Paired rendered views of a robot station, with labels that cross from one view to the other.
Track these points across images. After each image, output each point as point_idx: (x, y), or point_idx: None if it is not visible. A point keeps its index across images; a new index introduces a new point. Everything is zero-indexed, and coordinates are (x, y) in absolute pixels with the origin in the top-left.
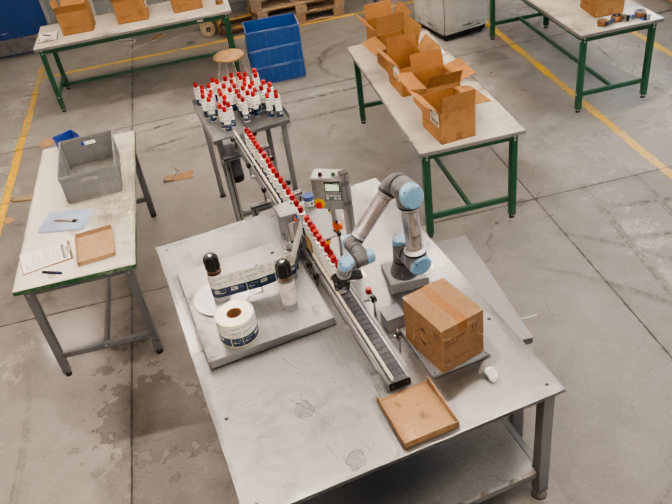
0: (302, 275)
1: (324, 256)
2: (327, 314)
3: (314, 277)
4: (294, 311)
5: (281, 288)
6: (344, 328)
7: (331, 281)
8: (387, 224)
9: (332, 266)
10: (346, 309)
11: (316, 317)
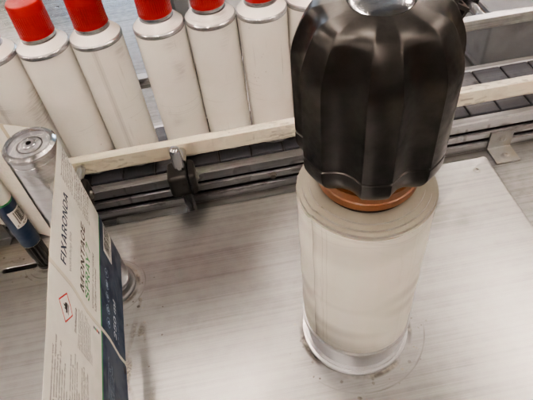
0: (121, 246)
1: (170, 44)
2: (462, 175)
3: (195, 182)
4: (414, 313)
5: (418, 251)
6: (508, 159)
7: (264, 123)
8: (3, 26)
9: (283, 14)
10: (466, 98)
11: (481, 217)
